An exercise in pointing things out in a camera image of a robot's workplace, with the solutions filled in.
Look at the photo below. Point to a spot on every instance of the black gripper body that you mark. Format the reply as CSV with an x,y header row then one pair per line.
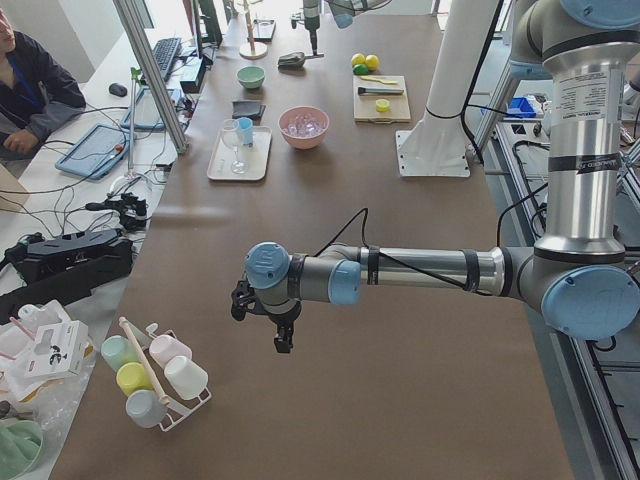
x,y
282,320
313,25

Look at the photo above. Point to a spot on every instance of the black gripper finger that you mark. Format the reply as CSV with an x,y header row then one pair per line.
x,y
277,344
287,338

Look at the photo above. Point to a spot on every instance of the stainless steel ice scoop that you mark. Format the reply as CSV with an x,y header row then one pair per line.
x,y
296,60

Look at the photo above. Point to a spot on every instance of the pink bowl of ice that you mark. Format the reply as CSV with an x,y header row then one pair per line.
x,y
304,127

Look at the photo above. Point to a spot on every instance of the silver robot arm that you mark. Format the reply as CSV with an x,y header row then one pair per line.
x,y
574,274
343,11

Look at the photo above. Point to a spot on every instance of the white cup on rack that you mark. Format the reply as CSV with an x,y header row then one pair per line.
x,y
186,377

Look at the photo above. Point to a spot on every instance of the pink cup on rack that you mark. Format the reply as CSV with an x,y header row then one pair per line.
x,y
164,348

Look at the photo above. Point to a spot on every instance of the light blue cup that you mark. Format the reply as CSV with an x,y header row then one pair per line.
x,y
245,131

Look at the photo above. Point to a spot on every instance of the grey cup on rack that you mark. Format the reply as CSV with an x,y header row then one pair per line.
x,y
145,409

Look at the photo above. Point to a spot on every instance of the yellow cup on rack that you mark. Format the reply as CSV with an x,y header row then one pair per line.
x,y
132,377

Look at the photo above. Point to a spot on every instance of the mint green cup on rack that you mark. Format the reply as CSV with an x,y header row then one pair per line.
x,y
117,351

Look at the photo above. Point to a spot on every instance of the black tray with glasses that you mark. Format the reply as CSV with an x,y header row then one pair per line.
x,y
263,29

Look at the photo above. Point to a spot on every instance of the yellow lemon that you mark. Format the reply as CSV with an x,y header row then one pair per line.
x,y
358,59
372,62

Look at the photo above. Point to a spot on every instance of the wooden mug tree stand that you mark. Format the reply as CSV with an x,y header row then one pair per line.
x,y
251,49

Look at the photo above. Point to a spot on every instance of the green lime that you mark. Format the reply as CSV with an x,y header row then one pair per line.
x,y
360,69

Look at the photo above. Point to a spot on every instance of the yellow plastic knife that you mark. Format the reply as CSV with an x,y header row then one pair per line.
x,y
380,80

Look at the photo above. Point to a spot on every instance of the green bowl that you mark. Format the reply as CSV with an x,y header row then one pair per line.
x,y
251,77

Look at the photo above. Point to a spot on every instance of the steel muddler black tip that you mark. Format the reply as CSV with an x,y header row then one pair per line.
x,y
362,91

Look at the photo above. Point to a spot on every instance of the black monitor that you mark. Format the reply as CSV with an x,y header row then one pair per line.
x,y
207,31

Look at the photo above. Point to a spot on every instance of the bamboo cutting board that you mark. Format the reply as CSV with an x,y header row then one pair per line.
x,y
364,106

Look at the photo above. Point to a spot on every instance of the grey folded cloth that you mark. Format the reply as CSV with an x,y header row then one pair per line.
x,y
251,109

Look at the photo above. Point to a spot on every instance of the half lemon slice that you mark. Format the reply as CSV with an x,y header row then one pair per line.
x,y
382,105

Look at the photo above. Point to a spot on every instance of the wooden stick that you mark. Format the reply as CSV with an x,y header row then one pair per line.
x,y
156,385

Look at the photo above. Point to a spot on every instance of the clear wine glass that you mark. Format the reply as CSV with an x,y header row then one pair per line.
x,y
230,136

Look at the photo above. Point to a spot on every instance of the black keyboard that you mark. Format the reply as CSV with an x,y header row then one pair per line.
x,y
166,52

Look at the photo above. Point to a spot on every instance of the cream serving tray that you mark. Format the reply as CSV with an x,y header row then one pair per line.
x,y
255,158

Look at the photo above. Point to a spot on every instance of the black computer mouse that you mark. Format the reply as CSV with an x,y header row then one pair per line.
x,y
118,90

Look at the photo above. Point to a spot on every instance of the white product box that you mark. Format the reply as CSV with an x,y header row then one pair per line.
x,y
58,351

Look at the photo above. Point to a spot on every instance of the blue teach pendant tablet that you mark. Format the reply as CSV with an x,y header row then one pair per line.
x,y
95,154

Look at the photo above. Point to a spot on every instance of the person in dark jacket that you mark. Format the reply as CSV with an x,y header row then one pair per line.
x,y
38,95

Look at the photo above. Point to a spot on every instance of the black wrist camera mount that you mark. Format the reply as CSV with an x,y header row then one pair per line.
x,y
244,301

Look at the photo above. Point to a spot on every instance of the white wire cup rack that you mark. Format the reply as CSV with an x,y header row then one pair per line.
x,y
178,409

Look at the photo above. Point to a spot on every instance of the aluminium frame post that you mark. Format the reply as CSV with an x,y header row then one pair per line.
x,y
131,21

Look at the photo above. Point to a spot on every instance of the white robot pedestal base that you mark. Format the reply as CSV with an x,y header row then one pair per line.
x,y
437,144

